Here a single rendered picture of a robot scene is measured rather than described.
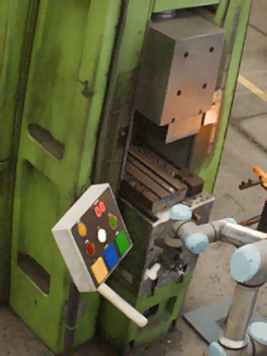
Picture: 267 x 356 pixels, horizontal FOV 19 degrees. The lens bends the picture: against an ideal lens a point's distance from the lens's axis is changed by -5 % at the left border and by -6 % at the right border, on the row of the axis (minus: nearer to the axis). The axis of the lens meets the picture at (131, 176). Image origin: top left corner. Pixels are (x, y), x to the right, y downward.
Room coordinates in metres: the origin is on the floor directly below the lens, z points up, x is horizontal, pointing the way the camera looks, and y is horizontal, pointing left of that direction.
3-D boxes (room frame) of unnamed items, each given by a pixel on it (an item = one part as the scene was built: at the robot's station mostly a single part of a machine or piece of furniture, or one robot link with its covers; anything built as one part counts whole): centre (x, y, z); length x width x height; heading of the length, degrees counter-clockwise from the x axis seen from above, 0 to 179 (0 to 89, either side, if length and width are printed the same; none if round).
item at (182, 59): (3.10, -0.05, 1.56); 0.42 x 0.39 x 0.40; 47
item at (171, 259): (2.41, -0.20, 1.08); 0.09 x 0.08 x 0.12; 26
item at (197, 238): (2.34, -0.27, 1.23); 0.11 x 0.11 x 0.08; 34
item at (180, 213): (2.41, -0.20, 1.23); 0.09 x 0.08 x 0.11; 34
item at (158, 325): (3.11, -0.05, 0.23); 0.55 x 0.37 x 0.47; 47
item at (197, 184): (3.10, -0.25, 0.95); 0.12 x 0.08 x 0.06; 47
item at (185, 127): (3.07, -0.02, 1.32); 0.42 x 0.20 x 0.10; 47
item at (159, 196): (3.07, -0.02, 0.96); 0.42 x 0.20 x 0.09; 47
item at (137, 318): (2.61, -0.01, 0.62); 0.44 x 0.05 x 0.05; 47
